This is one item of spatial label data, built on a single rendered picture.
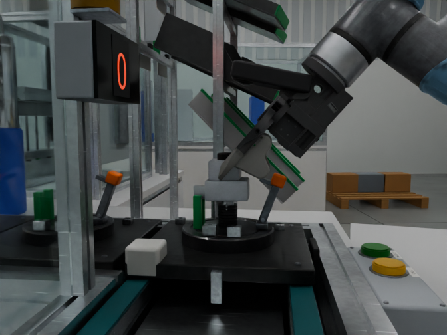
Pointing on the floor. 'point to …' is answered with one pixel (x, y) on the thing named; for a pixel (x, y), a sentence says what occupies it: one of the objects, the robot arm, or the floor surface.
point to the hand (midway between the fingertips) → (223, 167)
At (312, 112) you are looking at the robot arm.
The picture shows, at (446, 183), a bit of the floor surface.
